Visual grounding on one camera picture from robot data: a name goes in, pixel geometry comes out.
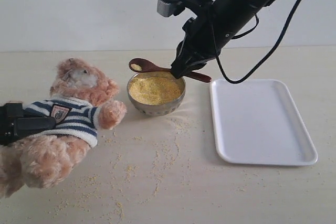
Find metal bowl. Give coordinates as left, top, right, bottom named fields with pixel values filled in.
left=127, top=72, right=186, bottom=116

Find brown teddy bear striped sweater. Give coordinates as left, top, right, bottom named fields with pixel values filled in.
left=0, top=57, right=128, bottom=199

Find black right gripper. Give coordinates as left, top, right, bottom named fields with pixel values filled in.
left=170, top=16, right=223, bottom=79

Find dark red wooden spoon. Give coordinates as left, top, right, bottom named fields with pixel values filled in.
left=129, top=58, right=212, bottom=83

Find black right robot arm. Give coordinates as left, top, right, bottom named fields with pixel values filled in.
left=162, top=0, right=275, bottom=78

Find white plastic tray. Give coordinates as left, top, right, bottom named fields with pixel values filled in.
left=209, top=79, right=318, bottom=166

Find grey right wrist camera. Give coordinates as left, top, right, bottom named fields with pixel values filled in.
left=156, top=0, right=213, bottom=17

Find yellow millet grains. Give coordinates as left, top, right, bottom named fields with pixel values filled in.
left=129, top=77, right=182, bottom=105

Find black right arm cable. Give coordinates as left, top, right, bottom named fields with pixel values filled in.
left=208, top=0, right=312, bottom=83

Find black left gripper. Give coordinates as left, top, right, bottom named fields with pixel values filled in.
left=1, top=103, right=56, bottom=146

